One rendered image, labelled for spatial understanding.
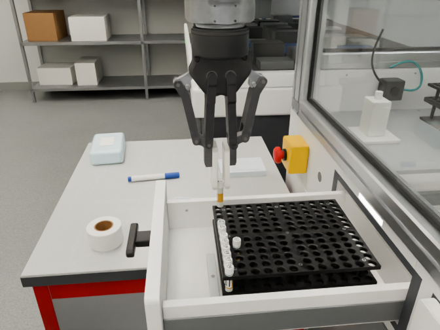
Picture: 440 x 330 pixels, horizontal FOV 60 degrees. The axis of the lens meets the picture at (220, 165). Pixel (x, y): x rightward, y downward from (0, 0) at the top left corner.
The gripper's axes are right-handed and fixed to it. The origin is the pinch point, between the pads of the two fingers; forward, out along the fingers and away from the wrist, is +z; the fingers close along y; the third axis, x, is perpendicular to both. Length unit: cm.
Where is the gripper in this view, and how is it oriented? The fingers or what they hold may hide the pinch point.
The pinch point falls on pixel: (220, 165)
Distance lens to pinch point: 58.3
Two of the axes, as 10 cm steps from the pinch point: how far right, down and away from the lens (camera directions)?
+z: 0.0, 8.9, 4.6
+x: -1.4, -4.5, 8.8
